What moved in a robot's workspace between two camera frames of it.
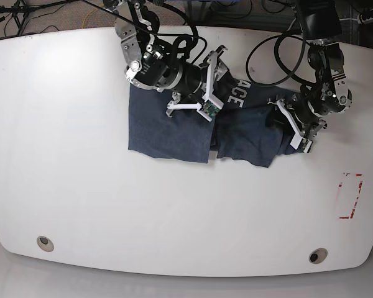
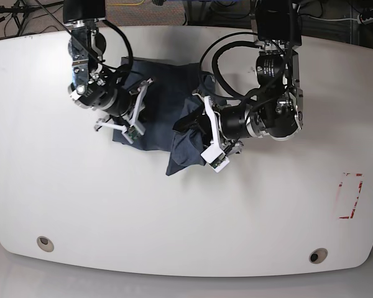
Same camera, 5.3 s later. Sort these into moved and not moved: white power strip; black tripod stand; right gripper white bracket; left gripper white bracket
Moved: left gripper white bracket; right gripper white bracket
Not moved: white power strip; black tripod stand
